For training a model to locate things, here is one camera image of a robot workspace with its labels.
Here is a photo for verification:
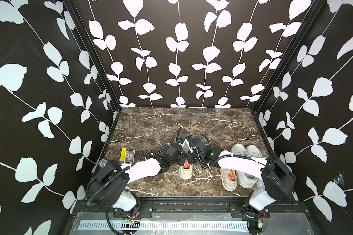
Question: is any red insole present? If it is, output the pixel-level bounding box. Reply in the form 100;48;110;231
183;160;190;169

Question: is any white sneaker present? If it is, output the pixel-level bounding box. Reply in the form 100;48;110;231
246;145;266;159
230;144;257;189

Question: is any white sneaker inner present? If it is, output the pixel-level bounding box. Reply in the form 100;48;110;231
230;144;257;189

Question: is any yellow card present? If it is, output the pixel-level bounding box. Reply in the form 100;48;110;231
120;148;126;162

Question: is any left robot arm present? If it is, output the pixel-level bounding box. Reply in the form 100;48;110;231
86;139;183;215

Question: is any white vented rail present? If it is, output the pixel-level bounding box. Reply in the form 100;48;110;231
77;220;250;233

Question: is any beige sneaker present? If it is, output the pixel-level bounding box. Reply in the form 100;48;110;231
220;168;237;192
179;165;193;180

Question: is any colourful card box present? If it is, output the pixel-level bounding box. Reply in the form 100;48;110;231
124;150;135;164

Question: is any purple glitter tube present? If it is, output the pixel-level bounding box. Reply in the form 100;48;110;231
98;159;108;168

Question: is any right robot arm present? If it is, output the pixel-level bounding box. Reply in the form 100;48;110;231
178;136;296;217

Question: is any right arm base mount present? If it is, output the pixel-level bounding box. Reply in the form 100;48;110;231
229;202;270;220

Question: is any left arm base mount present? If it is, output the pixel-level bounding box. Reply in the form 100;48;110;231
110;201;154;219

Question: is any white sneaker outer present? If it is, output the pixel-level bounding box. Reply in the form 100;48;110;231
246;145;266;159

